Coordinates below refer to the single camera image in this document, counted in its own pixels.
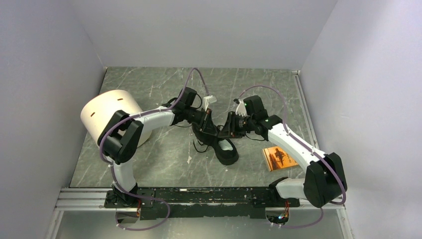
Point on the aluminium frame rail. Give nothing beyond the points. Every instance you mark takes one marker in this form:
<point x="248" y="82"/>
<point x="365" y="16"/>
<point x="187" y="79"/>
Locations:
<point x="85" y="199"/>

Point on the black shoe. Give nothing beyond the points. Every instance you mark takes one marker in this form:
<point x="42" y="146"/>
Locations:
<point x="224" y="149"/>

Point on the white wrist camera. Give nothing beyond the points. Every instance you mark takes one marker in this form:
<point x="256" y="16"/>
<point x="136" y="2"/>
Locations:
<point x="207" y="101"/>
<point x="241" y="108"/>

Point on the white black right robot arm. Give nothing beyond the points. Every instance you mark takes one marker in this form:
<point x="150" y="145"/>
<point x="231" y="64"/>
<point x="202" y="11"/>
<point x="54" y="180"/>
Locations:
<point x="324" y="179"/>

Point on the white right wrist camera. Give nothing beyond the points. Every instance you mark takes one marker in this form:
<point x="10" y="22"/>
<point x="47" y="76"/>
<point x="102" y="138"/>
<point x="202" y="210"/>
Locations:
<point x="241" y="108"/>

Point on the orange book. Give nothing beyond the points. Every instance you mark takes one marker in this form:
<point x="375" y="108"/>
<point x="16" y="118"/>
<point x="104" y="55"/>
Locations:
<point x="276" y="158"/>

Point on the white cylindrical container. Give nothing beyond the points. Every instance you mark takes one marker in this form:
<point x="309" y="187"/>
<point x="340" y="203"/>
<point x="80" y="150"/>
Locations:
<point x="96" y="114"/>

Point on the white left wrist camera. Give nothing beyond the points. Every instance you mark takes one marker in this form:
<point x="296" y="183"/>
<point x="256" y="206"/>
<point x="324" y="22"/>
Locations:
<point x="207" y="101"/>

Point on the black shoelace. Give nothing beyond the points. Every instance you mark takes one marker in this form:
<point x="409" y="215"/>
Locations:
<point x="199" y="146"/>

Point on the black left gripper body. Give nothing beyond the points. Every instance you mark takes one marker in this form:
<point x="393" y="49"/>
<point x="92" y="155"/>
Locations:
<point x="199" y="118"/>

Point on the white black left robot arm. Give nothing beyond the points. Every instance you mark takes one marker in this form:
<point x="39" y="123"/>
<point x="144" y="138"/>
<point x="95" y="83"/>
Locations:
<point x="118" y="140"/>

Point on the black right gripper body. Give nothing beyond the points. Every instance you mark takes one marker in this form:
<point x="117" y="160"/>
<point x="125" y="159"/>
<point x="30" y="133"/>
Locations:
<point x="242" y="124"/>

